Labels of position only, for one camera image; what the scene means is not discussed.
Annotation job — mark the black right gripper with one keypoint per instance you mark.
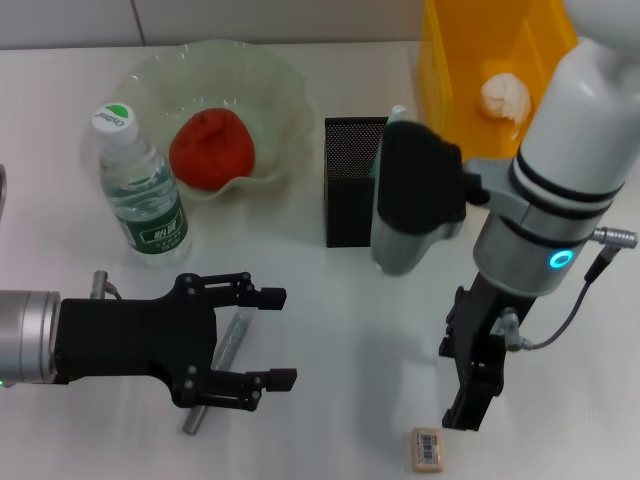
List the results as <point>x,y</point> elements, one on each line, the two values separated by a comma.
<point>487,330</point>

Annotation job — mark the clear green-label water bottle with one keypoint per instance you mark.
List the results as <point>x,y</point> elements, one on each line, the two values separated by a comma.
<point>150,215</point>

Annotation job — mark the pale green glass fruit plate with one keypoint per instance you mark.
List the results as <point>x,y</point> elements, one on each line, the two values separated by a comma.
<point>280,100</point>

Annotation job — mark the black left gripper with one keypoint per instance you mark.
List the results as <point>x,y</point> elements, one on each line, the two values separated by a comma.
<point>135,340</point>

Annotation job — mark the yellow plastic bin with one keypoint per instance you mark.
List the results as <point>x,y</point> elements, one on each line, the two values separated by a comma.
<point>450,75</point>

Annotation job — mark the orange fruit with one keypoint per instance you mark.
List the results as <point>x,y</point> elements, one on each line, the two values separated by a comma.
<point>210,150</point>

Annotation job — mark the silver grey pen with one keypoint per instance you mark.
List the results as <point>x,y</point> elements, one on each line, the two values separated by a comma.
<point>232,340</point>

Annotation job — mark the beige eraser with barcode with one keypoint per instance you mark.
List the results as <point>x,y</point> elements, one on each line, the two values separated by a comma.
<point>427,450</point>

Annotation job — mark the mint green pen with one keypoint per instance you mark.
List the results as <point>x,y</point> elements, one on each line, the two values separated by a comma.
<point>397,114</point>

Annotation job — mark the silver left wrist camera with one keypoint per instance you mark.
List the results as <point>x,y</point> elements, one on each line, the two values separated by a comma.
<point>2,195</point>

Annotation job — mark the black mesh pen holder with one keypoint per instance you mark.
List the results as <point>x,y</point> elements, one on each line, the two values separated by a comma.
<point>350,150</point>

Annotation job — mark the white paper ball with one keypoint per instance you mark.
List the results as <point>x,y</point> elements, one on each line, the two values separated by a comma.
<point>505,97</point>

